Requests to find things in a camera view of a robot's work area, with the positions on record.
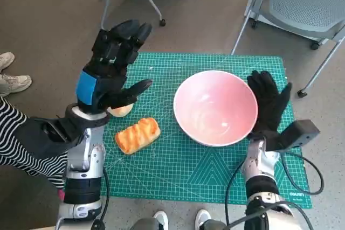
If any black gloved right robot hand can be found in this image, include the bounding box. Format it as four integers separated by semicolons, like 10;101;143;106
246;70;293;141

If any person's white shoe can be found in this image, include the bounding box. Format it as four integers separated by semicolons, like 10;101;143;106
0;51;16;72
195;209;212;230
153;210;169;230
0;74;32;97

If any person's striped leg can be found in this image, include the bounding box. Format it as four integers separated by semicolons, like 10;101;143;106
0;95;70;190

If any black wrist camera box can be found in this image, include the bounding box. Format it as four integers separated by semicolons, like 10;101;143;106
16;116;84;158
265;119;321;152

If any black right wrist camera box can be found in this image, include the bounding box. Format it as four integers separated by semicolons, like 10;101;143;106
265;119;321;152

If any round toy bread bun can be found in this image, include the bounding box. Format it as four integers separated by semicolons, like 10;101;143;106
106;103;133;118

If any green cutting mat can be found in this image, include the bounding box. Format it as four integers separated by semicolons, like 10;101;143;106
99;52;313;209

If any person's grey leg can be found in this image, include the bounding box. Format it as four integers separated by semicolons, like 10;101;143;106
130;218;162;230
201;219;224;230

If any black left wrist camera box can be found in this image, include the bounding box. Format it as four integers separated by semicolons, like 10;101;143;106
16;116;84;158

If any long striped toy bread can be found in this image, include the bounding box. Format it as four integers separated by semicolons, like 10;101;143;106
115;117;162;156

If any pink bowl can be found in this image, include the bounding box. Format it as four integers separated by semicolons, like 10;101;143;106
173;70;259;147

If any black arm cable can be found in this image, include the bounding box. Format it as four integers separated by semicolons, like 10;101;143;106
225;151;324;227
91;168;110;230
227;201;315;230

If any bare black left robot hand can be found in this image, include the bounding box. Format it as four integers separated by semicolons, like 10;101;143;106
74;19;154;114

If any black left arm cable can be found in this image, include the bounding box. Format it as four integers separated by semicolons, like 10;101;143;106
91;168;110;230

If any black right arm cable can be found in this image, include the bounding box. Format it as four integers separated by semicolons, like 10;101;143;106
227;201;315;230
225;151;324;227

